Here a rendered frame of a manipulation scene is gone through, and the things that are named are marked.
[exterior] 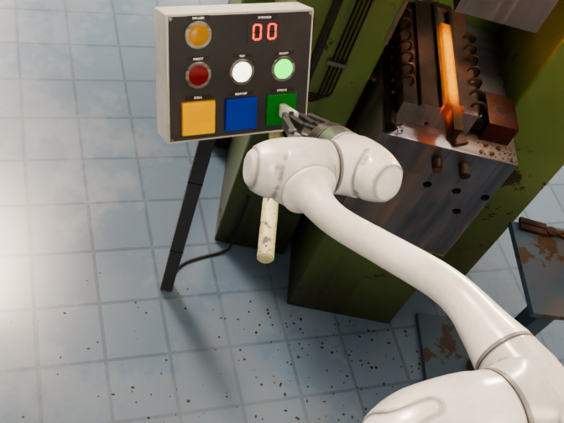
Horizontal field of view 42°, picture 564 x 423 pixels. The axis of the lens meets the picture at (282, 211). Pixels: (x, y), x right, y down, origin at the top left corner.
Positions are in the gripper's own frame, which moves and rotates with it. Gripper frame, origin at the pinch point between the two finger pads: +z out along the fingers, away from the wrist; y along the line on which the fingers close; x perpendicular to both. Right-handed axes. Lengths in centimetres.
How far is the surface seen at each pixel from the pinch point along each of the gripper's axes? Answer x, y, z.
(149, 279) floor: -79, -14, 68
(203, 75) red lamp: 9.5, -19.0, 3.4
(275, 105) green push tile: 1.2, -1.6, 3.5
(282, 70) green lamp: 9.1, -0.4, 3.4
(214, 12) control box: 22.4, -16.4, 4.2
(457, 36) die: 9, 63, 23
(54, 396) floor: -95, -52, 40
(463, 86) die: 0, 54, 7
